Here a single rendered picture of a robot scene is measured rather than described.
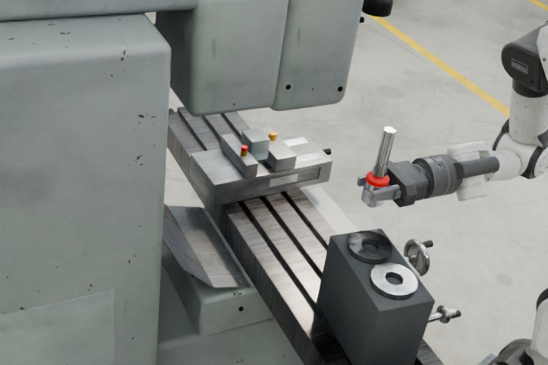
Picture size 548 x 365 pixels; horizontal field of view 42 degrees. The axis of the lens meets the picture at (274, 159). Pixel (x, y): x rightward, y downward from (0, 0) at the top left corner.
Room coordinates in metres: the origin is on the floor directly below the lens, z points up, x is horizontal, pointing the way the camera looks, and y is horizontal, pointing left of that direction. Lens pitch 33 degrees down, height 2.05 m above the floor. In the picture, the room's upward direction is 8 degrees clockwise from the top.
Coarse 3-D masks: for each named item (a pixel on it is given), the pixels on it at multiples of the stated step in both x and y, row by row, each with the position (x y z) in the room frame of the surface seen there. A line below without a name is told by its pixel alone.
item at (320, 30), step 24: (312, 0) 1.34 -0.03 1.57; (336, 0) 1.37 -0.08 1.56; (360, 0) 1.40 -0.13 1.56; (288, 24) 1.33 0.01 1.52; (312, 24) 1.35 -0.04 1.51; (336, 24) 1.38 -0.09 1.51; (288, 48) 1.33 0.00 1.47; (312, 48) 1.35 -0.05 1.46; (336, 48) 1.38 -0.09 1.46; (288, 72) 1.33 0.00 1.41; (312, 72) 1.36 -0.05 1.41; (336, 72) 1.39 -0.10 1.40; (288, 96) 1.33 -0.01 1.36; (312, 96) 1.36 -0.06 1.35; (336, 96) 1.39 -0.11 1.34
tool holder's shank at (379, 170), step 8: (384, 128) 1.22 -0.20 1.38; (392, 128) 1.22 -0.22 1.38; (384, 136) 1.21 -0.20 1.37; (392, 136) 1.20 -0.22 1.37; (384, 144) 1.20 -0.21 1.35; (392, 144) 1.21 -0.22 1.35; (384, 152) 1.20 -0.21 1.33; (376, 160) 1.21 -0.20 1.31; (384, 160) 1.20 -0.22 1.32; (376, 168) 1.21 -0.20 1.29; (384, 168) 1.20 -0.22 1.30; (376, 176) 1.21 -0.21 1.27; (384, 176) 1.20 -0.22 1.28
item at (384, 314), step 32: (352, 256) 1.09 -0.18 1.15; (384, 256) 1.09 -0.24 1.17; (320, 288) 1.14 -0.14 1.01; (352, 288) 1.04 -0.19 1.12; (384, 288) 1.00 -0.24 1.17; (416, 288) 1.01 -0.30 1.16; (352, 320) 1.02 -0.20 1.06; (384, 320) 0.96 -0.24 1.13; (416, 320) 0.99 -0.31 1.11; (352, 352) 0.99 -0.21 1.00; (384, 352) 0.97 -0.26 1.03; (416, 352) 1.00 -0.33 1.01
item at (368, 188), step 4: (368, 184) 1.20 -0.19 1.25; (364, 188) 1.21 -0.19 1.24; (368, 188) 1.20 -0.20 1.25; (372, 188) 1.19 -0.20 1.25; (376, 188) 1.19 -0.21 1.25; (380, 188) 1.19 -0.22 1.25; (364, 192) 1.21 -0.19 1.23; (368, 192) 1.20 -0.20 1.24; (364, 196) 1.20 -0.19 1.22; (368, 196) 1.20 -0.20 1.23; (364, 200) 1.20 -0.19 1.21; (368, 200) 1.20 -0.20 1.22; (368, 204) 1.19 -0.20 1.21; (372, 204) 1.19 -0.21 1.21; (376, 204) 1.19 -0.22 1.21; (380, 204) 1.20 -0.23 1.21
